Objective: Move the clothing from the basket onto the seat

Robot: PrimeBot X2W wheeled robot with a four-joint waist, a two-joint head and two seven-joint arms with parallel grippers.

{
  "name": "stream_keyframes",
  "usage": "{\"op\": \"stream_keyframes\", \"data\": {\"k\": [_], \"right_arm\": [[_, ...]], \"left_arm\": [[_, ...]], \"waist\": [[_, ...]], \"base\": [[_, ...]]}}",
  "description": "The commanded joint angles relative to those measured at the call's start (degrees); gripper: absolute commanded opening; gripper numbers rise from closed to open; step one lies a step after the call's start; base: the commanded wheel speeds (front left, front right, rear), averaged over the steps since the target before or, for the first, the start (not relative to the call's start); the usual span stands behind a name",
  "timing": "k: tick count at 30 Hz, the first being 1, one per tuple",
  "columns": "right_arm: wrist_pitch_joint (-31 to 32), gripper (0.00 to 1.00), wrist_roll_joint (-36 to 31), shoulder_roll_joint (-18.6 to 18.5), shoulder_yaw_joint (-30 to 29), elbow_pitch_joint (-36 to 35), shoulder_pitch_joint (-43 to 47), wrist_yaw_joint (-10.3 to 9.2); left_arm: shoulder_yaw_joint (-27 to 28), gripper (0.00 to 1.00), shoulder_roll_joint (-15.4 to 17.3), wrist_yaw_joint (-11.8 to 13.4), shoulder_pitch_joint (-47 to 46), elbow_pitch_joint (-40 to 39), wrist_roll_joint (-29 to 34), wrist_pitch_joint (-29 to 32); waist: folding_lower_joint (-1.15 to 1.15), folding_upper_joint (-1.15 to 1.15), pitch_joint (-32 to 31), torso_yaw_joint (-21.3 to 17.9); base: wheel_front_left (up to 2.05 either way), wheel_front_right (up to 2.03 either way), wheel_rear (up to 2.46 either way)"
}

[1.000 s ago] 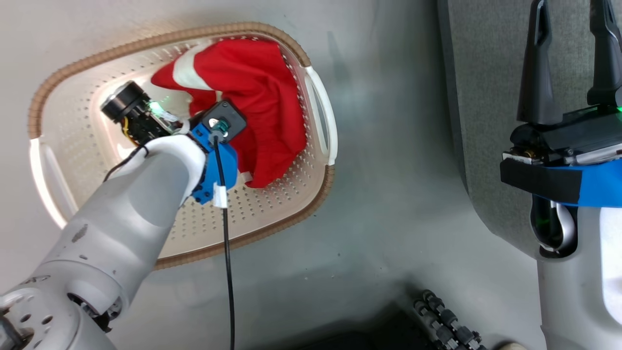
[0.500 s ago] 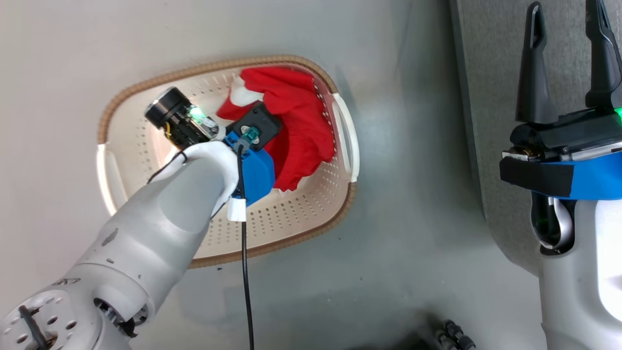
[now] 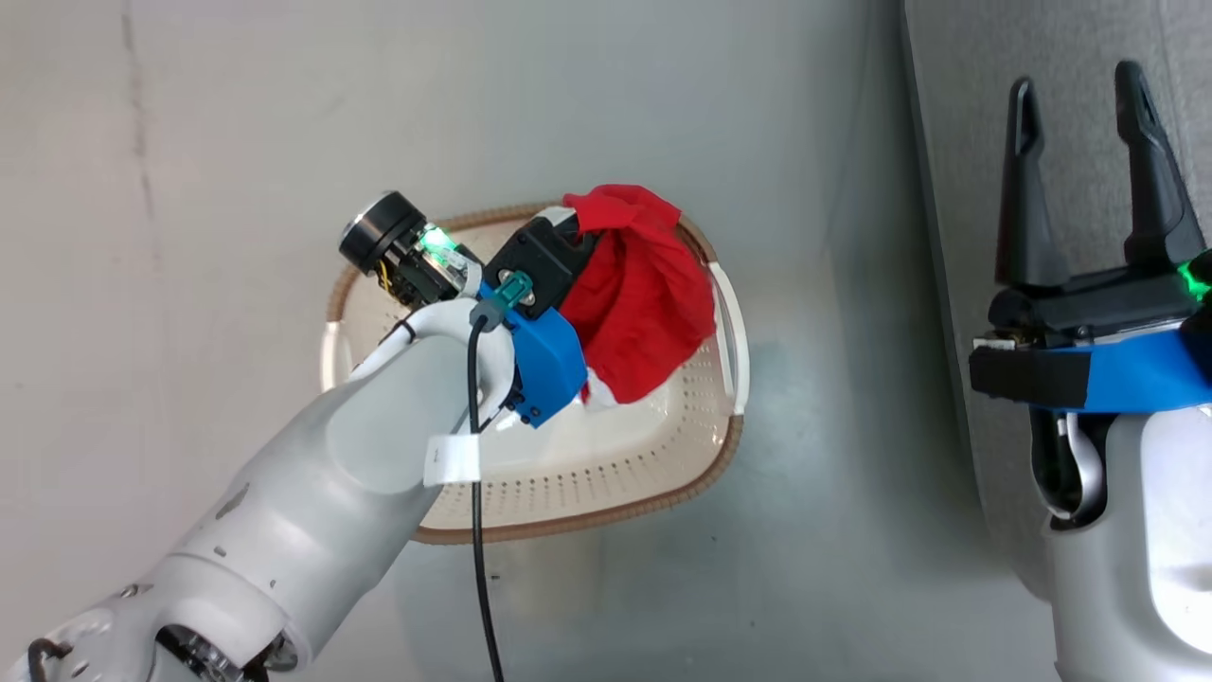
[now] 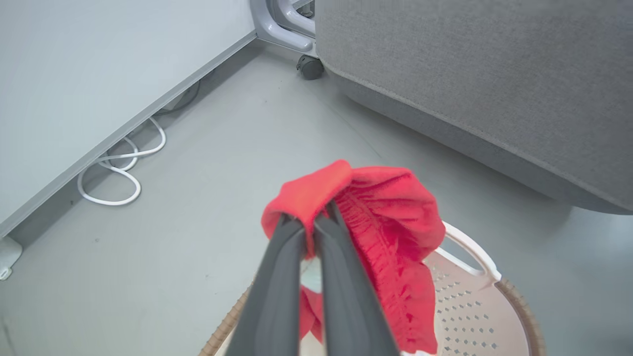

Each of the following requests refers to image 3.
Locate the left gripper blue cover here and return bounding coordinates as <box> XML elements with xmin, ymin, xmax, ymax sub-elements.
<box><xmin>476</xmin><ymin>282</ymin><xmax>590</xmax><ymax>430</ymax></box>

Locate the teal left camera cable connector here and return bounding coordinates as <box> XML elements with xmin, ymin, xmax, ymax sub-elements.
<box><xmin>470</xmin><ymin>269</ymin><xmax>533</xmax><ymax>333</ymax></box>

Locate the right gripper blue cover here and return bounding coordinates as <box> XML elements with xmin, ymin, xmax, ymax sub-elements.
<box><xmin>968</xmin><ymin>61</ymin><xmax>1212</xmax><ymax>414</ymax></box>

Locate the grey fabric sofa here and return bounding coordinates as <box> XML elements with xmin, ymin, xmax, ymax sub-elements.
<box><xmin>899</xmin><ymin>0</ymin><xmax>1212</xmax><ymax>603</ymax></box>

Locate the red jersey shirt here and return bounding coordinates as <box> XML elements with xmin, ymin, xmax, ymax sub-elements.
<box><xmin>557</xmin><ymin>184</ymin><xmax>719</xmax><ymax>409</ymax></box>

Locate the white laundry basket brown rim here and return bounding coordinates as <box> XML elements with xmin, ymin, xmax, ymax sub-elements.
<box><xmin>319</xmin><ymin>201</ymin><xmax>752</xmax><ymax>547</ymax></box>

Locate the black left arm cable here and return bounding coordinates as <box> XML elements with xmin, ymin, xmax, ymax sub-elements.
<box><xmin>379</xmin><ymin>315</ymin><xmax>506</xmax><ymax>682</ymax></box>

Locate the white cable label tag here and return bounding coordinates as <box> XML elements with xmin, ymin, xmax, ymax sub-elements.
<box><xmin>422</xmin><ymin>433</ymin><xmax>483</xmax><ymax>488</ymax></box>

